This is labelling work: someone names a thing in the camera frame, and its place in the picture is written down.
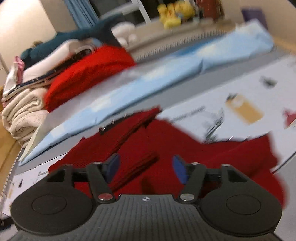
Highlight dark red knit garment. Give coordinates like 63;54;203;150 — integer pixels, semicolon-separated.
48;108;285;204

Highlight white pink folded clothes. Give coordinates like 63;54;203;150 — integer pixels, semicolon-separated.
3;38;101;100

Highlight beige folded blanket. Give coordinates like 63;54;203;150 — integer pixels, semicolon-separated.
2;87;48;148

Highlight light blue folded sheet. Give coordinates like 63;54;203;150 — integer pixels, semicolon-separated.
19;20;274;165

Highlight white printed bed sheet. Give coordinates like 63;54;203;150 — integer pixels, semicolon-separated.
4;55;295;214

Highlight bright red fluffy sweater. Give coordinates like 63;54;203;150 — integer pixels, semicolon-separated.
44;45;136;113

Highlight dark teal plush shark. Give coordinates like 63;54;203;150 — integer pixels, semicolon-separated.
20;14;125;69

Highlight white plush toy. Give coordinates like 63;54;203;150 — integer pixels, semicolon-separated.
111;22;138;48

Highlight blue curtain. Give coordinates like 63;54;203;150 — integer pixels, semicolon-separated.
64;0;99;29

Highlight yellow plush toy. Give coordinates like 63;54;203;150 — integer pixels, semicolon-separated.
158;1;196;29

